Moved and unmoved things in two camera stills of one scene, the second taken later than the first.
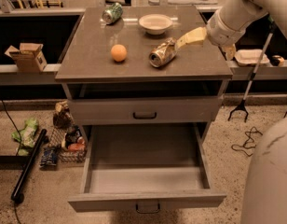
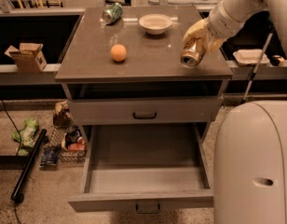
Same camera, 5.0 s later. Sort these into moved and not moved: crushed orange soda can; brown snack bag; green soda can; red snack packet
Moved: crushed orange soda can
Not moved: green soda can; brown snack bag; red snack packet
